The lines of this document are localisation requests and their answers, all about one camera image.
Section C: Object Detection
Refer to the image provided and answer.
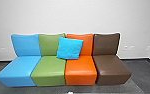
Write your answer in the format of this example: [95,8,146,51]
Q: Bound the cyan square cushion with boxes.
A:
[55,36,84,61]

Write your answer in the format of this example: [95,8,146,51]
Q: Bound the orange sofa seat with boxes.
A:
[64,33,98,86]

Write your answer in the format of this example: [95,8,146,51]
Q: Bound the green sofa seat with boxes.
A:
[30,32,68,88]

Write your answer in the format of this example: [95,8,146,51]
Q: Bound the brown sofa seat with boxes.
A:
[92,32,133,87]

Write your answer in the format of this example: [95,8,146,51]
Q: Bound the blue sofa seat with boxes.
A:
[0,33,43,88]

